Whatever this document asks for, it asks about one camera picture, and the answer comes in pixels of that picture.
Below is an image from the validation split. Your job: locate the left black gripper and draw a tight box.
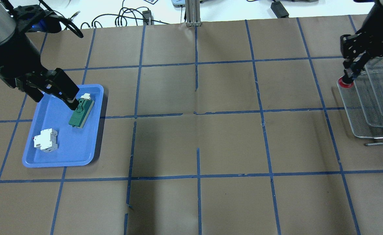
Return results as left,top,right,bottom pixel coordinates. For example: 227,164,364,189
0,5,79,111

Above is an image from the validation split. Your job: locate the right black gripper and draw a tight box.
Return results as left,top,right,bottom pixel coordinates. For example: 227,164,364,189
340,9,383,79

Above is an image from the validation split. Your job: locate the red push button switch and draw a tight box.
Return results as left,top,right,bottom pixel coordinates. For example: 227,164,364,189
337,70,358,89

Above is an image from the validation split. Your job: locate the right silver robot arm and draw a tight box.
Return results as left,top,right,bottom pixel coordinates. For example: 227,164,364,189
340,0,383,84

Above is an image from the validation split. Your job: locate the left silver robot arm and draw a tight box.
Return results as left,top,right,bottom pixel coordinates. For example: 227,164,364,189
0,0,83,110

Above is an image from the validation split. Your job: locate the green relay module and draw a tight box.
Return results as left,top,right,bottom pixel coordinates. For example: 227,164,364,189
68,93,94,129

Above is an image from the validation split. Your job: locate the white circuit breaker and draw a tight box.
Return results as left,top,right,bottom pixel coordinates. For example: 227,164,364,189
33,128,58,153

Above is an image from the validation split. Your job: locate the blue plastic tray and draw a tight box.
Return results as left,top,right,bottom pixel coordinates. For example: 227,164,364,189
22,84,104,168

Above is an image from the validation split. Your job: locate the black power adapter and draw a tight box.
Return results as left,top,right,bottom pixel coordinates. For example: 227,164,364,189
270,0,289,18

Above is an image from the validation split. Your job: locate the wire mesh shelf basket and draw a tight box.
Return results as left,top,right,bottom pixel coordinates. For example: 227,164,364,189
337,57,383,146

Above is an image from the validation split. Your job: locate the aluminium frame post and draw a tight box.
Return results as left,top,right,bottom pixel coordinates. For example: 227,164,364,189
185,0,202,27

